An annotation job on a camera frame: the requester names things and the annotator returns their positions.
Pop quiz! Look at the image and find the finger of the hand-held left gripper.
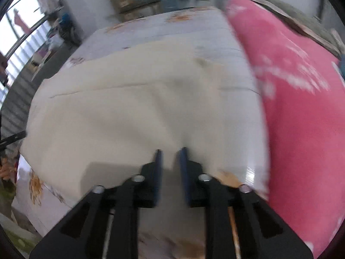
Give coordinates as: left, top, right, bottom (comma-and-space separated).
0, 131, 27, 146

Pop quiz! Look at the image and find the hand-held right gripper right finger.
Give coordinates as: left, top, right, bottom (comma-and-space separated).
176, 147, 314, 259

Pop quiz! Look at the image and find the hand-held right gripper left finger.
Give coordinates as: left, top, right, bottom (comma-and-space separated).
28, 149, 164, 259

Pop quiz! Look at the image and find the cream zip jacket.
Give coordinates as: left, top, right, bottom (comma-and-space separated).
20, 42, 266, 203

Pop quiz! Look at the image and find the pile of clothes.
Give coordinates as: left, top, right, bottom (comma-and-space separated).
47, 12, 81, 46

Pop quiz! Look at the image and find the grey board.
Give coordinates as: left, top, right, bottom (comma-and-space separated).
31, 43, 81, 81

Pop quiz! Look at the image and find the metal railing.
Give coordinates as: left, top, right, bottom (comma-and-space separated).
0, 19, 54, 130

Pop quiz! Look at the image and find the pink hanging garment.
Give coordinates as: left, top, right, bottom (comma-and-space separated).
13, 9, 31, 34

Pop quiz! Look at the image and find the pink floral blanket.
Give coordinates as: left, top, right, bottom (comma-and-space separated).
225, 0, 345, 259

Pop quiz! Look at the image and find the wooden chair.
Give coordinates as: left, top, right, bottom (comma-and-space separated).
102, 0, 162, 22

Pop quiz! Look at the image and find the white door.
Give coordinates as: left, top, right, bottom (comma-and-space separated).
318, 0, 345, 33

